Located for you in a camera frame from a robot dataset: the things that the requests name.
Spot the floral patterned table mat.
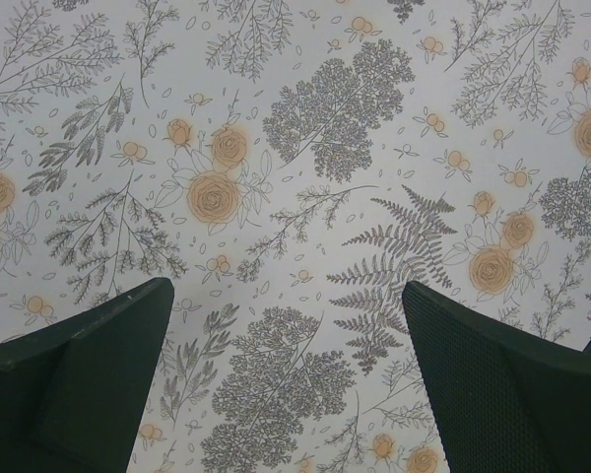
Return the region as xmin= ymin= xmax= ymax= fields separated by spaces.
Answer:
xmin=0 ymin=1 xmax=591 ymax=472

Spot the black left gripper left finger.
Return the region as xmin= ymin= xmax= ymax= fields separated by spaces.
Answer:
xmin=0 ymin=278 xmax=174 ymax=472

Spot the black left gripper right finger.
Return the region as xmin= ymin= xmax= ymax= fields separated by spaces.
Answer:
xmin=402 ymin=281 xmax=591 ymax=472

